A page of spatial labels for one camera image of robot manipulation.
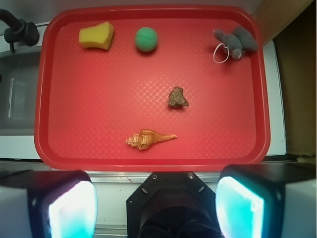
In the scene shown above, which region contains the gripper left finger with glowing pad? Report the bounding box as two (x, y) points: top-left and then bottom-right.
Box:
(0, 170), (98, 238)

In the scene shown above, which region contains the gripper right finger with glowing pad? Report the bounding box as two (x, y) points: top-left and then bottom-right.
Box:
(215, 164), (317, 238)

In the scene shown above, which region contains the green foam golf ball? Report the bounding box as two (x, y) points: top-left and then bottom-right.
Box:
(135, 27), (158, 52)

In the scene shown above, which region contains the steel sink basin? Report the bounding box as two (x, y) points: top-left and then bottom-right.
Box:
(0, 52), (40, 136)

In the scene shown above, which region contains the orange spiral seashell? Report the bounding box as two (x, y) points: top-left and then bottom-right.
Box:
(125, 129), (177, 151)

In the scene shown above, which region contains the brown rock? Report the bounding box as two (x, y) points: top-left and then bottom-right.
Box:
(167, 86), (189, 108)

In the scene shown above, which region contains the red plastic tray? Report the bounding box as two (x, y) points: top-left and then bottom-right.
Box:
(34, 6), (270, 172)

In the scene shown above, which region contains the white rubber band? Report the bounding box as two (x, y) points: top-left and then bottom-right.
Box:
(212, 43), (230, 64)

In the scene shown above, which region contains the grey plush toy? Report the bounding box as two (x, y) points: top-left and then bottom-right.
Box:
(213, 26), (259, 60)

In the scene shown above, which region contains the black faucet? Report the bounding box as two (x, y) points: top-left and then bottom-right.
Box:
(0, 9), (40, 53)

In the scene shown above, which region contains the yellow sponge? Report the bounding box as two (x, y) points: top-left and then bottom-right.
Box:
(79, 22), (114, 51)

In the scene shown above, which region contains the black octagonal mount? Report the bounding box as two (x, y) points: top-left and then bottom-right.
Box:
(126, 172), (221, 238)

